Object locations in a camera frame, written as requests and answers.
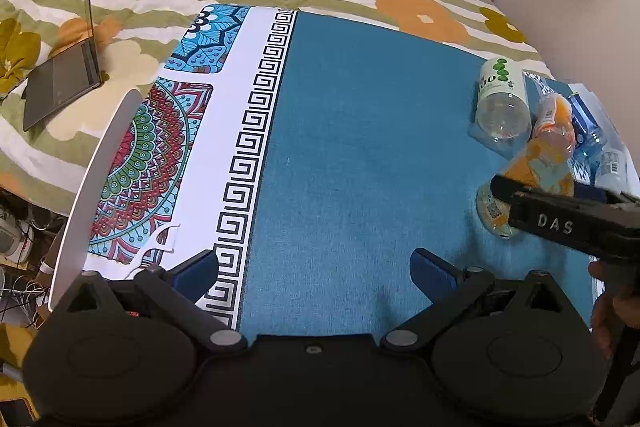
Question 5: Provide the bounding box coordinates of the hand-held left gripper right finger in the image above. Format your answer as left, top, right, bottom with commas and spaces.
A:
380, 249, 581, 354

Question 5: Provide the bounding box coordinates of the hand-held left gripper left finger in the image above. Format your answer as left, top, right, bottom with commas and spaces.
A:
50, 249, 248, 354

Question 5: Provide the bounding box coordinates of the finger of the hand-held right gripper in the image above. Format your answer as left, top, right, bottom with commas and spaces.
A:
570, 181, 640, 208
491, 174, 533, 208

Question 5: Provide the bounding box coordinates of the orange label plastic bottle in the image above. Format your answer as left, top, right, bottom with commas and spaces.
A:
531, 93, 575, 148
476, 138, 577, 239

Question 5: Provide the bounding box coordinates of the person's right hand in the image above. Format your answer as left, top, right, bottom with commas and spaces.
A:
588, 257, 640, 360

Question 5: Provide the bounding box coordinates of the white label clear bottle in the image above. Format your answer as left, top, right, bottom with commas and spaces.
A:
594, 148, 629, 190

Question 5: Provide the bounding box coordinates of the white plastic floss pick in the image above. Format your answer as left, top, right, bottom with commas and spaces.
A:
126, 223, 179, 279

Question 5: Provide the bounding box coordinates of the blue label plastic bottle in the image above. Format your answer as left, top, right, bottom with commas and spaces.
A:
567, 91, 609, 158

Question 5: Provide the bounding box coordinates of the green dotted label clear bottle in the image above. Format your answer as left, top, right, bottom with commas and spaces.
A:
475, 56, 532, 142

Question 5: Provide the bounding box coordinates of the white curved board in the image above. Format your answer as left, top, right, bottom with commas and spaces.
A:
49, 89, 142, 309

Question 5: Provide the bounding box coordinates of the blue patterned mat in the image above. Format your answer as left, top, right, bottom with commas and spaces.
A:
82, 4, 607, 339

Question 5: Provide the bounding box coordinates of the white appliance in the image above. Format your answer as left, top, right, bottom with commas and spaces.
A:
0, 206, 32, 258

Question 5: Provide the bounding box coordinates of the yellow cloth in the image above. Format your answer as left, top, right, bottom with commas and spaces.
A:
0, 321, 38, 390

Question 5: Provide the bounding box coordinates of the dark grey laptop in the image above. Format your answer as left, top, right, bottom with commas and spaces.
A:
22, 0, 112, 132

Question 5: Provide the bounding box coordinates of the tangle of cables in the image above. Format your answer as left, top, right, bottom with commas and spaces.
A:
0, 207, 63, 328

